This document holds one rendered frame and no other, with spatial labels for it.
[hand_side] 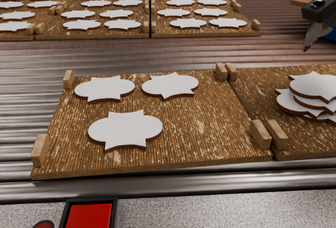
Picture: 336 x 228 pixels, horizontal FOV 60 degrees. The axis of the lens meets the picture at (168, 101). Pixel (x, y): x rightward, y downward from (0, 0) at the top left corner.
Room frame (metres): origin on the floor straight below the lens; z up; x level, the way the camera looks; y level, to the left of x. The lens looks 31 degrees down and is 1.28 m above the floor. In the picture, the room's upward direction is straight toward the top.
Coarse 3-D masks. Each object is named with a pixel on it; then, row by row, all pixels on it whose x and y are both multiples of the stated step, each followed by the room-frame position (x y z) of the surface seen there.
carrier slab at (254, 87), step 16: (320, 64) 0.76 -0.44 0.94; (240, 80) 0.67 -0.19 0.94; (256, 80) 0.67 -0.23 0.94; (272, 80) 0.67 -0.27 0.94; (288, 80) 0.67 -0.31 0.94; (240, 96) 0.58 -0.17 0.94; (256, 96) 0.58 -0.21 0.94; (272, 96) 0.58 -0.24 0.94; (256, 112) 0.52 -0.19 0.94; (272, 112) 0.52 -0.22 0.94; (288, 128) 0.46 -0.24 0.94; (304, 128) 0.46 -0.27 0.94; (320, 128) 0.46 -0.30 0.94; (272, 144) 0.41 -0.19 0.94; (288, 144) 0.41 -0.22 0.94; (304, 144) 0.41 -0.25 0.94; (320, 144) 0.41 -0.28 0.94
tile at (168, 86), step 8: (152, 80) 0.65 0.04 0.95; (160, 80) 0.65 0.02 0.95; (168, 80) 0.65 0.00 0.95; (176, 80) 0.65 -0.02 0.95; (184, 80) 0.65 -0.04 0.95; (192, 80) 0.65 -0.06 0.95; (144, 88) 0.60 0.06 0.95; (152, 88) 0.60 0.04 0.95; (160, 88) 0.60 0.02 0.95; (168, 88) 0.60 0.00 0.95; (176, 88) 0.60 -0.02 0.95; (184, 88) 0.60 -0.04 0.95; (192, 88) 0.61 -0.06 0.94; (152, 96) 0.58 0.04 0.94; (160, 96) 0.58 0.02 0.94; (168, 96) 0.57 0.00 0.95; (176, 96) 0.58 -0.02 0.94; (184, 96) 0.58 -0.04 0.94; (192, 96) 0.58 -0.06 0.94
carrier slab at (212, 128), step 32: (64, 96) 0.58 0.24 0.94; (128, 96) 0.58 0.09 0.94; (224, 96) 0.58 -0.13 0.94; (64, 128) 0.46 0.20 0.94; (192, 128) 0.46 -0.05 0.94; (224, 128) 0.46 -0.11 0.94; (64, 160) 0.37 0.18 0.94; (96, 160) 0.37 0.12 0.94; (128, 160) 0.37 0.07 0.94; (160, 160) 0.37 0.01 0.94; (192, 160) 0.37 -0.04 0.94; (224, 160) 0.38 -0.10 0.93; (256, 160) 0.38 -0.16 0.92
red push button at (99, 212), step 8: (72, 208) 0.28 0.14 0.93; (80, 208) 0.28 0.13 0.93; (88, 208) 0.28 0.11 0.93; (96, 208) 0.28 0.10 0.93; (104, 208) 0.28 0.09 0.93; (72, 216) 0.26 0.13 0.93; (80, 216) 0.26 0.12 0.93; (88, 216) 0.26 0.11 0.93; (96, 216) 0.26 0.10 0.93; (104, 216) 0.26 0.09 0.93; (72, 224) 0.25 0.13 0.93; (80, 224) 0.25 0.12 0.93; (88, 224) 0.25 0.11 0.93; (96, 224) 0.25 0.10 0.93; (104, 224) 0.25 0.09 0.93
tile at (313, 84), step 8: (312, 72) 0.63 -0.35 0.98; (296, 80) 0.59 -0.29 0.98; (304, 80) 0.59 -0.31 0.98; (312, 80) 0.59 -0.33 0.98; (320, 80) 0.59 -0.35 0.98; (328, 80) 0.59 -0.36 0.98; (296, 88) 0.55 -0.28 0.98; (304, 88) 0.55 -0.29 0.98; (312, 88) 0.55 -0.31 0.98; (320, 88) 0.55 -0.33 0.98; (328, 88) 0.55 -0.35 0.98; (304, 96) 0.53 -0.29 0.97; (312, 96) 0.52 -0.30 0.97; (320, 96) 0.52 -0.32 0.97; (328, 96) 0.52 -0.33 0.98
